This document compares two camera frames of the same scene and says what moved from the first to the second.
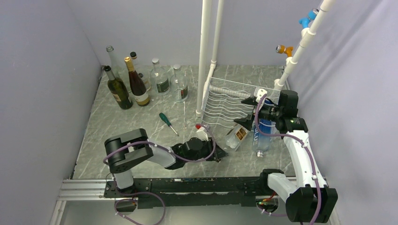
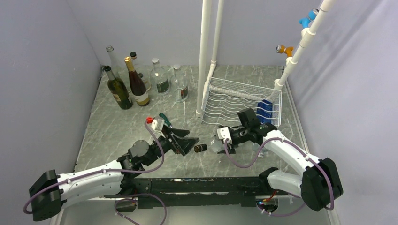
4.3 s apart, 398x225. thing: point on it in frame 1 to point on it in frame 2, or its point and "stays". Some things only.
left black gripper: (218, 154) to (184, 145)
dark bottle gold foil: (137, 86) stays
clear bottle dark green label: (179, 85) stays
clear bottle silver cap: (160, 79) stays
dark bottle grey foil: (118, 89) stays
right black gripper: (247, 122) to (231, 151)
